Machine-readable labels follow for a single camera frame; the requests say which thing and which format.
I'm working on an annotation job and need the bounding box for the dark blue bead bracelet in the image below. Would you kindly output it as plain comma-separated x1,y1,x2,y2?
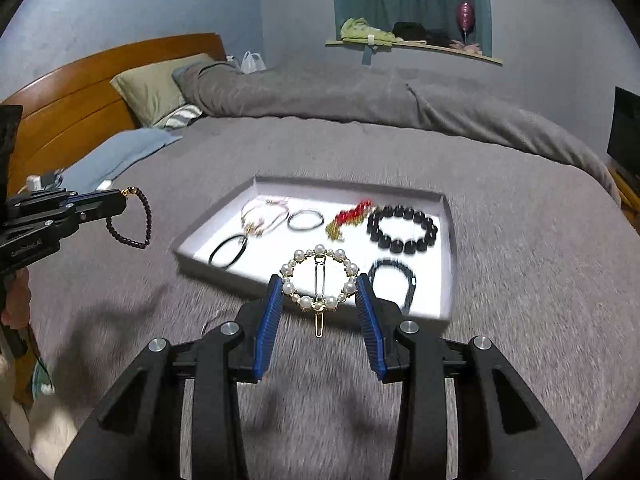
366,257,418,313

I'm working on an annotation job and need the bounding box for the pink cord bracelet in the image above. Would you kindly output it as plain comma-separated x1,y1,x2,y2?
240,196,292,239

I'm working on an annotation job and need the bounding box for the black cloth on shelf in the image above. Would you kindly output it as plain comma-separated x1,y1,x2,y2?
392,22,451,47

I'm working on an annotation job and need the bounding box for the wooden headboard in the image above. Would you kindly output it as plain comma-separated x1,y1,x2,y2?
6,32,224,195

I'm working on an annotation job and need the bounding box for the pearl circle hair clip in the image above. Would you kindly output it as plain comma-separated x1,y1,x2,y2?
279,244,360,339

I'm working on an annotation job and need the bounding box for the black hair tie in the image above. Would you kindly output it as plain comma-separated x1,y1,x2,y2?
207,232,250,270

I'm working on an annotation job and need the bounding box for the small black bead bracelet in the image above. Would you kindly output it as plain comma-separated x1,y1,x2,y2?
104,185,153,250

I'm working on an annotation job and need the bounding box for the grey duvet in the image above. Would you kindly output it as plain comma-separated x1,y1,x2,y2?
172,62,620,200

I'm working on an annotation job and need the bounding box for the grey hair tie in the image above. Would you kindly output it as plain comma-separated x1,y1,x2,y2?
286,208,327,233

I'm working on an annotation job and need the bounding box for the white plastic bag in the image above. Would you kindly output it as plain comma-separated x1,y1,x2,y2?
240,51,266,74

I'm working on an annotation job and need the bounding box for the red bead gold tassel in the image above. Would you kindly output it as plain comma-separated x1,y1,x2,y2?
326,200,375,242

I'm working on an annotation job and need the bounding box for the grey white jewelry tray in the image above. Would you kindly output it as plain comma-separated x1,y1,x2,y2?
172,176,457,326

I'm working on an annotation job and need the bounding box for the green cloth on shelf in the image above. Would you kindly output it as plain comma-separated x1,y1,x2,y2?
340,18,397,47

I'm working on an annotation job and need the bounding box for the light blue cloth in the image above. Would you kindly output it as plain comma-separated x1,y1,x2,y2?
61,128,181,193

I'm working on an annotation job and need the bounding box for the striped grey pillow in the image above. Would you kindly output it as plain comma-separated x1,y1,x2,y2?
154,104,203,130

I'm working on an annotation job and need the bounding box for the grey bed blanket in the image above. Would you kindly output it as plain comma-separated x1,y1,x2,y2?
30,117,639,474

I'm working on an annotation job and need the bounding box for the large black bead bracelet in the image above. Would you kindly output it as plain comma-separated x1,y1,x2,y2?
365,204,440,256

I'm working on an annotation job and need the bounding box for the wooden tv stand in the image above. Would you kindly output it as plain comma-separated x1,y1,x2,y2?
608,167,640,234

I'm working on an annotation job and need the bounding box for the olive green pillow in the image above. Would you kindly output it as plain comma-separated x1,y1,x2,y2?
110,53,213,127

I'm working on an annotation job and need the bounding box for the white charger with cable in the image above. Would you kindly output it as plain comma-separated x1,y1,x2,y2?
25,169,63,192

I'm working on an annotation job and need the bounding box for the wooden window shelf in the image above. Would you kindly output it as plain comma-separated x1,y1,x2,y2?
324,38,505,68

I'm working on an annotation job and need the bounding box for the black television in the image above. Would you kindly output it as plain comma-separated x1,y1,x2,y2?
606,87,640,177

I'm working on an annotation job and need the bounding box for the left hand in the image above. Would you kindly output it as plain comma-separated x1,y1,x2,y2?
1,269,32,330

